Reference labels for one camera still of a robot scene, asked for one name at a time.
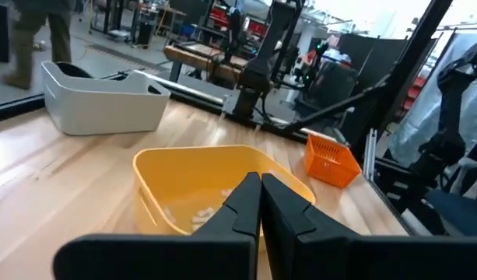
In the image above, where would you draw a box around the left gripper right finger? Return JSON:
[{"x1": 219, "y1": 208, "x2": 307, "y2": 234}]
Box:
[{"x1": 261, "y1": 173, "x2": 477, "y2": 280}]

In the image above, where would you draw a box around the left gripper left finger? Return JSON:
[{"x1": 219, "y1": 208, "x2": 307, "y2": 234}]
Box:
[{"x1": 52, "y1": 172, "x2": 262, "y2": 280}]

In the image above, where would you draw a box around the white plastic bin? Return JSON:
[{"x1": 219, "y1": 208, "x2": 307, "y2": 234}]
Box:
[{"x1": 41, "y1": 61, "x2": 172, "y2": 136}]

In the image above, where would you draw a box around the orange plastic bin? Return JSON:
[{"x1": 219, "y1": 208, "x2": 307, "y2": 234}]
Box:
[{"x1": 132, "y1": 145, "x2": 317, "y2": 250}]

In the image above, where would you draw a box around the red perforated basket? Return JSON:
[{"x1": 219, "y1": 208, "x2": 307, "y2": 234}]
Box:
[{"x1": 303, "y1": 133, "x2": 363, "y2": 190}]

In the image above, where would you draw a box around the silver aluminium extrusion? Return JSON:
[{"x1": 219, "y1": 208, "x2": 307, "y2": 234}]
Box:
[{"x1": 362, "y1": 128, "x2": 378, "y2": 182}]

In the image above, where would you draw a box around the blue chair seat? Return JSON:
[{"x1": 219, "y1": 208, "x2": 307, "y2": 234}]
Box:
[{"x1": 423, "y1": 188, "x2": 477, "y2": 237}]

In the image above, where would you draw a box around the wooden workbench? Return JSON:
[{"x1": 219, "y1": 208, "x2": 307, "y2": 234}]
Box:
[{"x1": 163, "y1": 42, "x2": 250, "y2": 85}]

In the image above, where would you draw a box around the black curtain panel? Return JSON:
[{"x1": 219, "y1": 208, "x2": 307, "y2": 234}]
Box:
[{"x1": 337, "y1": 33, "x2": 437, "y2": 94}]

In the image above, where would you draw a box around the black aluminium table frame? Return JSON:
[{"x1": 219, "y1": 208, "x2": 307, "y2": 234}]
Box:
[{"x1": 0, "y1": 0, "x2": 455, "y2": 164}]

